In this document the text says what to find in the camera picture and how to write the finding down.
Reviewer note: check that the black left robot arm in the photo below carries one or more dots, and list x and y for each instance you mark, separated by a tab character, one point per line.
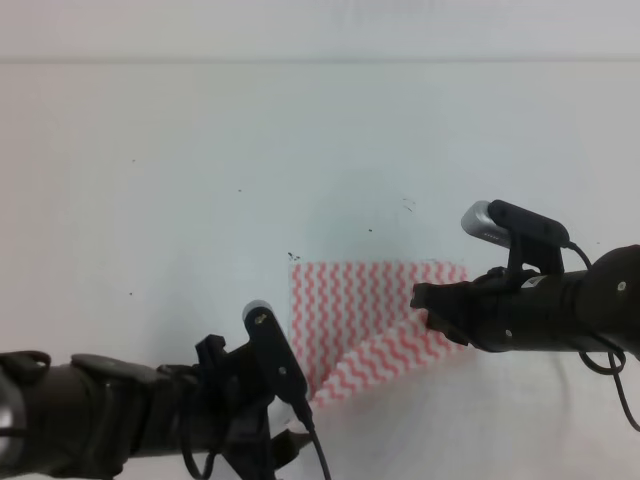
86	419

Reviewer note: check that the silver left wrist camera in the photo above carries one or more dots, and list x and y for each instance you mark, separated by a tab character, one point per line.
274	354

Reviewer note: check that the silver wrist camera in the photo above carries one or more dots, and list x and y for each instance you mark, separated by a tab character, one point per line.
274	354
531	238

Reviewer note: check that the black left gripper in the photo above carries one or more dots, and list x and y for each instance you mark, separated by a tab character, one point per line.
218	407

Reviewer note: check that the pink white striped towel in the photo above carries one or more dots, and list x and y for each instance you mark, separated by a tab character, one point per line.
352	328

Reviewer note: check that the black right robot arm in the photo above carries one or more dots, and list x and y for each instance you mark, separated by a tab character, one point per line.
594	310

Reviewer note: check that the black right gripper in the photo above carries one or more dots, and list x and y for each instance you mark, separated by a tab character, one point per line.
502	314

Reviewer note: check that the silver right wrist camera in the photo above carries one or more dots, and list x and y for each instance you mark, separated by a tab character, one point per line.
531	238

